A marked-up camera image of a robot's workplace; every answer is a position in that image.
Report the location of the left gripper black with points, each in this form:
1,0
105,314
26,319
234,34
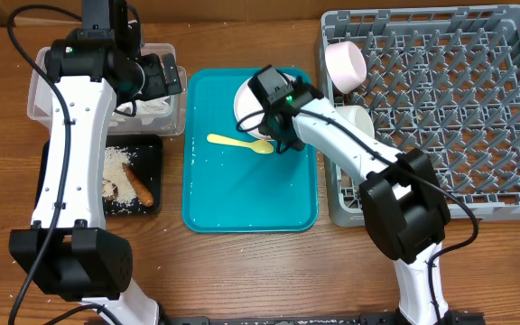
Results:
159,87

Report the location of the white napkin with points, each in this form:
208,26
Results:
145,111

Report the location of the yellow plastic spoon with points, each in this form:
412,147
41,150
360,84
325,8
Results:
257,146

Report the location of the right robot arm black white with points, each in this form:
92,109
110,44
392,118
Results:
404,207

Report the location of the brown food piece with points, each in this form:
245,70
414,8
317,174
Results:
109,190

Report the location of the black tray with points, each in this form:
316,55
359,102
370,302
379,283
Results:
147,165

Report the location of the grey dishwasher rack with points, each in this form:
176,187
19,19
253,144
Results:
445,80

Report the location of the pink bowl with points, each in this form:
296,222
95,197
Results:
345,65

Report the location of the cream bowl with rice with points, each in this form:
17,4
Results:
358,117

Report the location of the spilled white rice pile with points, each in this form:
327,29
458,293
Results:
113,171

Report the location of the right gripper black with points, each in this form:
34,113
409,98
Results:
268,129

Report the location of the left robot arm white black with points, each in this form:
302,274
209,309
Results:
67,250

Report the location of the brown sausage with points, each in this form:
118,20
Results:
144,196

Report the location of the teal serving tray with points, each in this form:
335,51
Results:
228,189

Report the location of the pink plate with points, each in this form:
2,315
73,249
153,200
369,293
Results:
248,111

